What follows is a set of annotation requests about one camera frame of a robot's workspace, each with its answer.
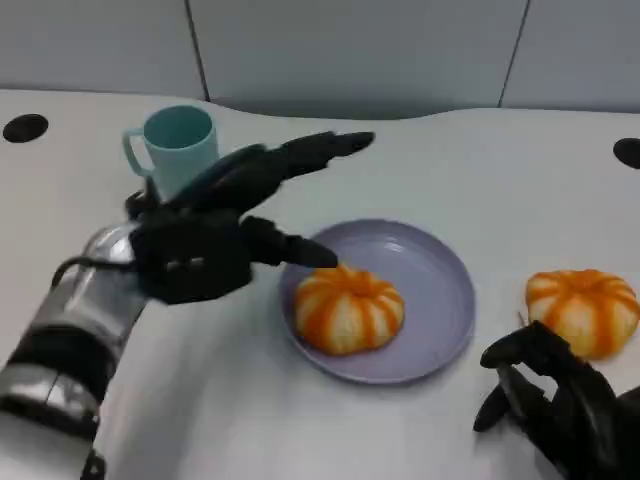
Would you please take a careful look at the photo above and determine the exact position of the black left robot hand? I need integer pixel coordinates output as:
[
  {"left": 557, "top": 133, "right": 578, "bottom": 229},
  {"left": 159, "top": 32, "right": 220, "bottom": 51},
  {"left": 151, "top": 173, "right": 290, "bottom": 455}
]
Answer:
[{"left": 125, "top": 131, "right": 376, "bottom": 305}]

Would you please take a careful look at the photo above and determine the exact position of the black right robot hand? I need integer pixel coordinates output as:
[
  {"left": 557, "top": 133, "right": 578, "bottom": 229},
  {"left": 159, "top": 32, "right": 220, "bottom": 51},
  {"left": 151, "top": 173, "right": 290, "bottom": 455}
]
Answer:
[{"left": 473, "top": 320, "right": 640, "bottom": 480}]

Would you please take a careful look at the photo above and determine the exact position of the orange white toy bread roll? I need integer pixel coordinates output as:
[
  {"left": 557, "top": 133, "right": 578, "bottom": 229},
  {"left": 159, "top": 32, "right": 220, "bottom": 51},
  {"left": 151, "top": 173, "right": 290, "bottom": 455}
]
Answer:
[
  {"left": 525, "top": 269, "right": 640, "bottom": 361},
  {"left": 293, "top": 265, "right": 406, "bottom": 358}
]

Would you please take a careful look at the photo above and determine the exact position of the pale green mug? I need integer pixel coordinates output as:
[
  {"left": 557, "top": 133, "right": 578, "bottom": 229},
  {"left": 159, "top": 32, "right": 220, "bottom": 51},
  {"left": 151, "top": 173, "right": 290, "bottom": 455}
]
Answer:
[{"left": 122, "top": 104, "right": 220, "bottom": 204}]

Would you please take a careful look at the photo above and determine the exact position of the lilac plate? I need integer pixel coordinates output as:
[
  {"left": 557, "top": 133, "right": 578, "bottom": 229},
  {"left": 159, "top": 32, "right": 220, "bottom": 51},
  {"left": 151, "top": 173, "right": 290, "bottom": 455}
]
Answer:
[{"left": 278, "top": 218, "right": 477, "bottom": 387}]

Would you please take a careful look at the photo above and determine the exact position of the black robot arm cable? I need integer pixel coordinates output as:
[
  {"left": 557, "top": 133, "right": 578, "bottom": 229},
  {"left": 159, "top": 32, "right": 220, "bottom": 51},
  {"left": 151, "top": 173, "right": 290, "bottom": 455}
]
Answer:
[
  {"left": 51, "top": 254, "right": 144, "bottom": 289},
  {"left": 81, "top": 447, "right": 108, "bottom": 480}
]

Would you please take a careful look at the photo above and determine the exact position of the black table cable grommet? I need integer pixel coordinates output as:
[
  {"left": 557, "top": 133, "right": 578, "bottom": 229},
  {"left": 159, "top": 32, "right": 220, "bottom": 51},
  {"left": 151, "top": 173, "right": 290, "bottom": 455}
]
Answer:
[
  {"left": 612, "top": 138, "right": 640, "bottom": 171},
  {"left": 2, "top": 113, "right": 50, "bottom": 143}
]

